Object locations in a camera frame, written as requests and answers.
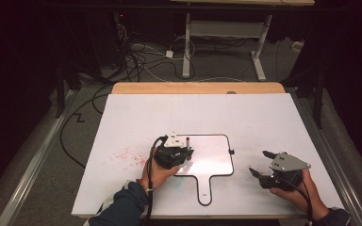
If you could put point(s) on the white power strip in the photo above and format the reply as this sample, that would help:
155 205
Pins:
297 46

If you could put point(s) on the white metal desk frame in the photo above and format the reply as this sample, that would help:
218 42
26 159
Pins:
226 29

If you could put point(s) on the person's right hand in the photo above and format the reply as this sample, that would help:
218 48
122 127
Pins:
304 196

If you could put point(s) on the black metal stand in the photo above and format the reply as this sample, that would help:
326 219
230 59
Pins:
59 94
319 100

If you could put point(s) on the person's left hand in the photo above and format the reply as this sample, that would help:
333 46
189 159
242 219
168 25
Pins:
157 177

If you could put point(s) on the white foam board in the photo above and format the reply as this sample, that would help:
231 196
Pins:
201 116

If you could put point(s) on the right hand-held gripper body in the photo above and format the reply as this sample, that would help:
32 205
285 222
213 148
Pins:
287 163

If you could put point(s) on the white handheld whiteboard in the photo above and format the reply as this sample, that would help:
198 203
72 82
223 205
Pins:
213 157

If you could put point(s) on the aluminium rail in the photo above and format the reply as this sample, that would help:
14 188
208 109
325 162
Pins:
34 163
333 147

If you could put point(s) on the white power adapter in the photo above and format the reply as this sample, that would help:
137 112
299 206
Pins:
169 54

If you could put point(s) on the wooden table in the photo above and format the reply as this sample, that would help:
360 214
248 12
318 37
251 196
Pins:
169 88

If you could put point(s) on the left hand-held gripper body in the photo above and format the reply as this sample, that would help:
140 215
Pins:
169 155

